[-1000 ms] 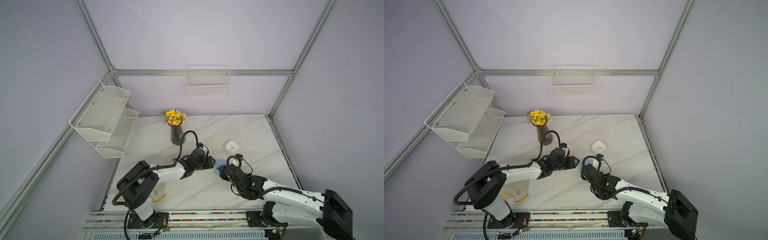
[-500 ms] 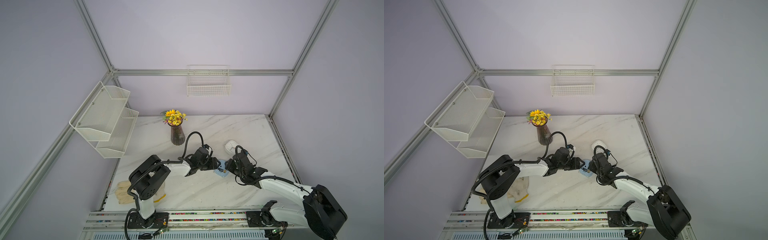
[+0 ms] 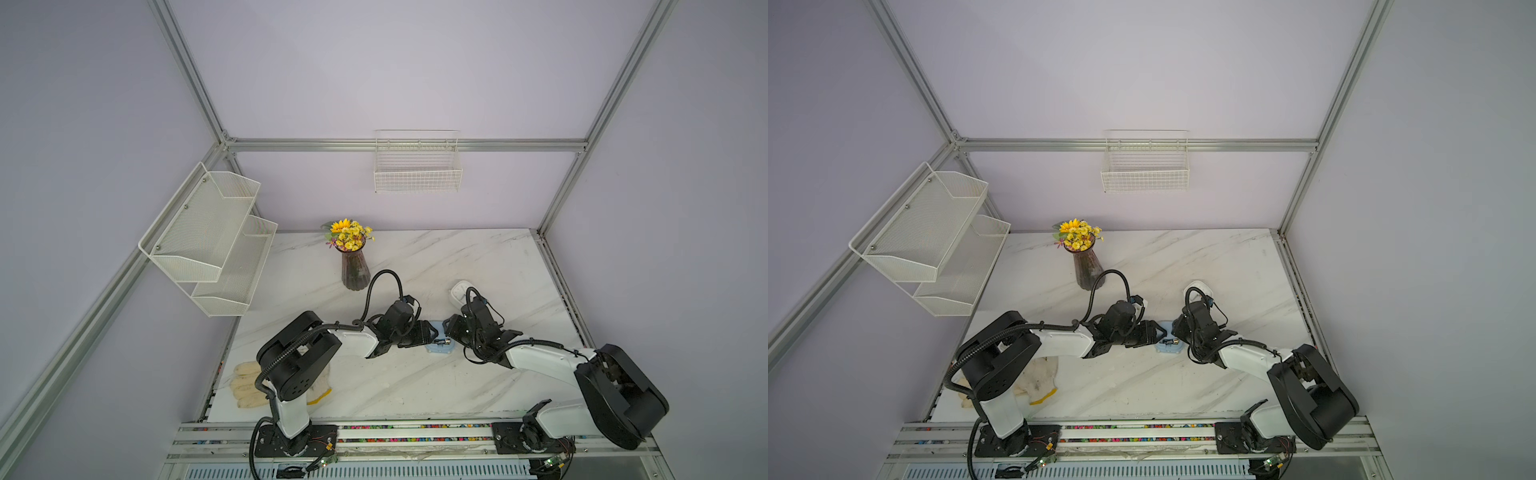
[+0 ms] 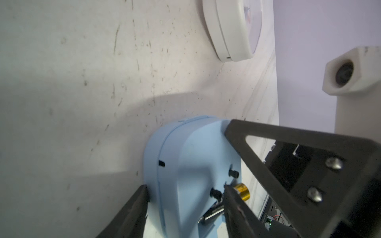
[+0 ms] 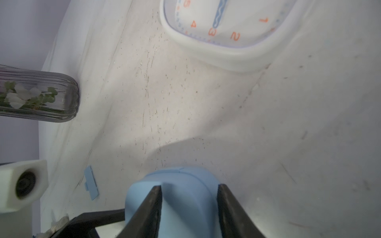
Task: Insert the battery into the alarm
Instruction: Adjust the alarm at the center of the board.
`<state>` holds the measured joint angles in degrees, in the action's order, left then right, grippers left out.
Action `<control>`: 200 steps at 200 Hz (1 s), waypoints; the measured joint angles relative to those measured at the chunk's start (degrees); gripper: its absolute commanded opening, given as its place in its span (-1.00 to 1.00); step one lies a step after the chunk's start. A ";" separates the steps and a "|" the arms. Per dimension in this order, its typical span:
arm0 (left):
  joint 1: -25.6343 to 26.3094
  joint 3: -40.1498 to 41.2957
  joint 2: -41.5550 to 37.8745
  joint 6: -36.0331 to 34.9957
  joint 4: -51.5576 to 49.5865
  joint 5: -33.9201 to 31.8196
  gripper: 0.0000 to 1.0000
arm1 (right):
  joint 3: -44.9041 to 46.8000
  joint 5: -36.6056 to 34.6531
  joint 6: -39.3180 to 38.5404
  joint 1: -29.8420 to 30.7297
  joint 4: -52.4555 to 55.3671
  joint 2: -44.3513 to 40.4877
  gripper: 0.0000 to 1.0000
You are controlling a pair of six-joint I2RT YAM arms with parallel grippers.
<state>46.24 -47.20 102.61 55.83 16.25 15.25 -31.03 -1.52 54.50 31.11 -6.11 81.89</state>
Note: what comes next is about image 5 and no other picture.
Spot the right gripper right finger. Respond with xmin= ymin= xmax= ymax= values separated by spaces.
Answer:
xmin=217 ymin=184 xmax=265 ymax=238

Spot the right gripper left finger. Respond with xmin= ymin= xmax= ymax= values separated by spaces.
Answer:
xmin=117 ymin=185 xmax=163 ymax=238

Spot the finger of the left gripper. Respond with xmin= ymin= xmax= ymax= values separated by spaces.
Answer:
xmin=52 ymin=209 xmax=125 ymax=238

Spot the blue battery cover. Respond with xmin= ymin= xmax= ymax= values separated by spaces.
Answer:
xmin=84 ymin=166 xmax=99 ymax=200

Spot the blue alarm clock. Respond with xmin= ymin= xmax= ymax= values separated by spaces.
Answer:
xmin=125 ymin=166 xmax=222 ymax=238

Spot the white yellow cloth glove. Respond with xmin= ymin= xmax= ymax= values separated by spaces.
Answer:
xmin=33 ymin=215 xmax=70 ymax=238

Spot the dark glass vase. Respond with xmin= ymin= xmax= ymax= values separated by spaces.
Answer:
xmin=1 ymin=65 xmax=80 ymax=123

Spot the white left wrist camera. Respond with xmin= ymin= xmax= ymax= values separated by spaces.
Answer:
xmin=1 ymin=160 xmax=49 ymax=213

